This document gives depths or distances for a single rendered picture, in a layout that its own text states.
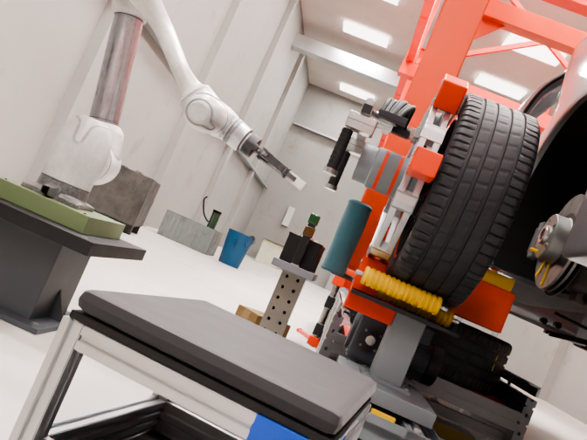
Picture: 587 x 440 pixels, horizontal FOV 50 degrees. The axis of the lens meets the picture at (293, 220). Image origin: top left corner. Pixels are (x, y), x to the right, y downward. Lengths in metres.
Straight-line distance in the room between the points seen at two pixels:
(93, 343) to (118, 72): 1.56
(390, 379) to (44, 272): 1.07
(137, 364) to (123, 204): 6.50
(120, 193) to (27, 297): 5.34
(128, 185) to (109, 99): 5.03
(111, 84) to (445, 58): 1.28
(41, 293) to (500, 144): 1.36
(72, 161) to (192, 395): 1.34
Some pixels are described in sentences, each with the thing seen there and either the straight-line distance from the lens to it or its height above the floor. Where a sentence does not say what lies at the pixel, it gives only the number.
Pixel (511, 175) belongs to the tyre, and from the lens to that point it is 1.82.
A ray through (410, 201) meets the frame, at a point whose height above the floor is 0.75.
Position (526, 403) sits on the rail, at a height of 0.31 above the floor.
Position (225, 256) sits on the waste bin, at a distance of 9.77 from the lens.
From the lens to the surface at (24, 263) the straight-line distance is 1.96.
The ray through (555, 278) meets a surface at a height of 0.72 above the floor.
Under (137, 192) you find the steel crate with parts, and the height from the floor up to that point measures 0.48.
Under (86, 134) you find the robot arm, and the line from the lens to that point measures 2.00.
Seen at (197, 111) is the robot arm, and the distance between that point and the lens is 1.83.
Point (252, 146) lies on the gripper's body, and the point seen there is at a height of 0.75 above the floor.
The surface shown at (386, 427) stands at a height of 0.15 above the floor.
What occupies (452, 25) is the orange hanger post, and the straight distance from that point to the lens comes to 2.68.
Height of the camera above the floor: 0.47
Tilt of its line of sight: 3 degrees up
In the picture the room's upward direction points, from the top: 23 degrees clockwise
